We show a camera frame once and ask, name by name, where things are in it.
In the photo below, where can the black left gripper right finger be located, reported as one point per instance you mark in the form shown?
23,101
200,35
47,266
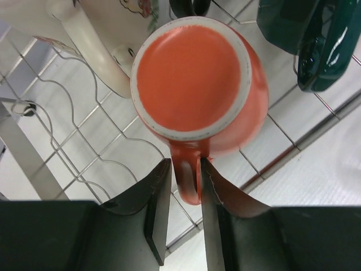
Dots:
242,233

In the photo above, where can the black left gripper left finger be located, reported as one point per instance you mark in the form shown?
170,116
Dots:
128,232

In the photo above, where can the orange mug white inside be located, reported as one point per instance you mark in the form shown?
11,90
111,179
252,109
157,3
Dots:
198,86

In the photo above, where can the floral mug green inside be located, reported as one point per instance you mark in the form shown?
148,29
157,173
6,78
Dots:
107,34

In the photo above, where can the dark teal cup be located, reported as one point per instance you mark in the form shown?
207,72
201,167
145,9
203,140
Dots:
322,34

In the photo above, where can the dark brown mug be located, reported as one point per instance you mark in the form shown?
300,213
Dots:
184,8

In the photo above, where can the stainless steel dish rack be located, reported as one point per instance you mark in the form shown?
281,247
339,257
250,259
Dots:
94,144

